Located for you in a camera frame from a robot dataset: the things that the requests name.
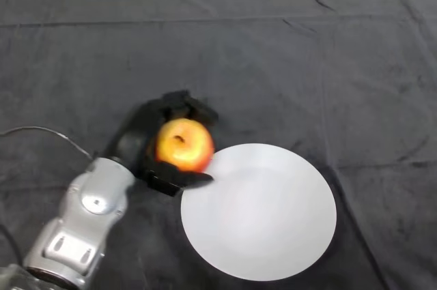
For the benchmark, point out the black velvet cloth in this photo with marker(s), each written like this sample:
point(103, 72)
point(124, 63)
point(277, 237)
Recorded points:
point(273, 65)

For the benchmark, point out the red yellow apple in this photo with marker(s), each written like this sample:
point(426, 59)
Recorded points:
point(186, 148)

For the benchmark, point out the white round plate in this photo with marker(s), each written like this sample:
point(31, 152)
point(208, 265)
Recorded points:
point(259, 215)

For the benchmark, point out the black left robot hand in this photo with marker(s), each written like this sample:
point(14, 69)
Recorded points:
point(143, 126)

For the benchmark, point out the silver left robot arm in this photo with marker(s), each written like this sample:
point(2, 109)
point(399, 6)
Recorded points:
point(82, 221)

